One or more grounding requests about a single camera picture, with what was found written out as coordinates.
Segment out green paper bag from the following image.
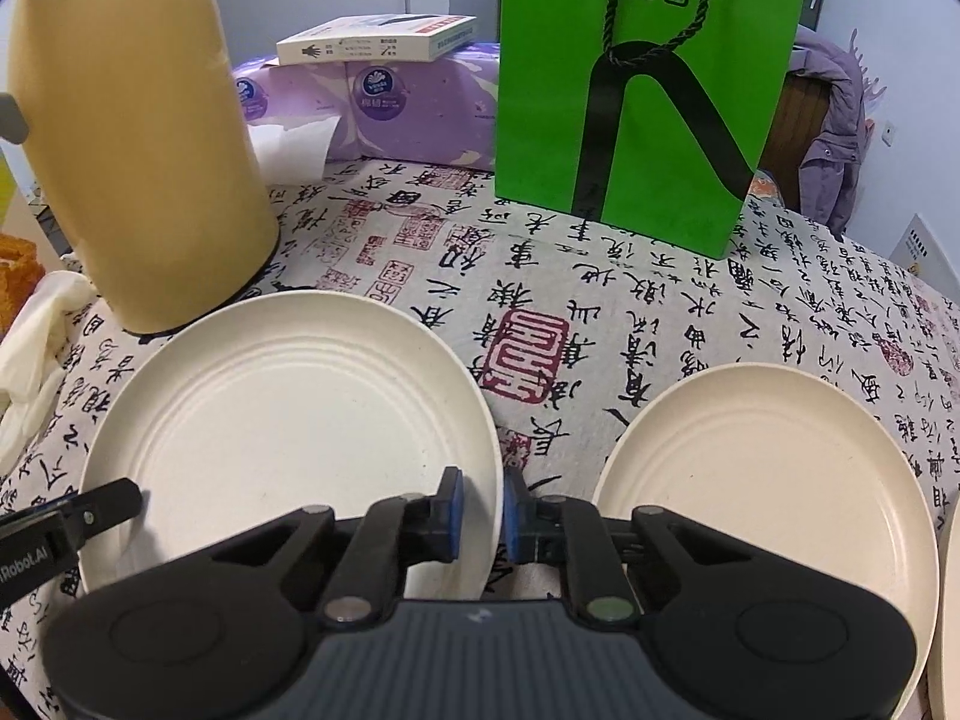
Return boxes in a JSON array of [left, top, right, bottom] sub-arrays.
[[495, 0, 822, 260]]

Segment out purple leaf wall decal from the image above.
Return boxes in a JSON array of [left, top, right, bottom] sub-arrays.
[[847, 30, 890, 115]]

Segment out purple tissue pack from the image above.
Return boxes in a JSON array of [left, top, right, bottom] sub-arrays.
[[231, 41, 502, 166]]

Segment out white flat cardboard box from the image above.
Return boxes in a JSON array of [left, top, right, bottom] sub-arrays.
[[276, 15, 479, 66]]

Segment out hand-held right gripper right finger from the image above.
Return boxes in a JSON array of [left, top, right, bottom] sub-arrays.
[[502, 467, 755, 627]]

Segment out brown wooden chair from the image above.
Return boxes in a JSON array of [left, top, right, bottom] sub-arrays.
[[765, 79, 833, 173]]

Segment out purple padded jacket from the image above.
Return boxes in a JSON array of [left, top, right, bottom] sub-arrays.
[[784, 26, 875, 237]]

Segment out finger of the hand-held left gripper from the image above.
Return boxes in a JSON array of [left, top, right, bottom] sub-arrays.
[[56, 477, 145, 550]]

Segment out white gloves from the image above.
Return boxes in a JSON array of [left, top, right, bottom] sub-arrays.
[[0, 270, 98, 458]]

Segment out white tissue paper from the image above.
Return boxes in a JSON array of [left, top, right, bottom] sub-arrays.
[[247, 120, 338, 185]]

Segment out cream round plate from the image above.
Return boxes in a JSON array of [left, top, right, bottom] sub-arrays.
[[591, 362, 941, 698], [932, 499, 960, 720], [79, 289, 505, 605]]

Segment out yellow thermos jug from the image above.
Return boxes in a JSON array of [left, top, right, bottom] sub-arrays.
[[0, 0, 282, 335]]

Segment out white sign board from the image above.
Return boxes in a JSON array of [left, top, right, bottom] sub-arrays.
[[894, 214, 960, 293]]

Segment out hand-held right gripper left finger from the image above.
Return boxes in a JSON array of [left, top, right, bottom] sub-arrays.
[[214, 467, 466, 627]]

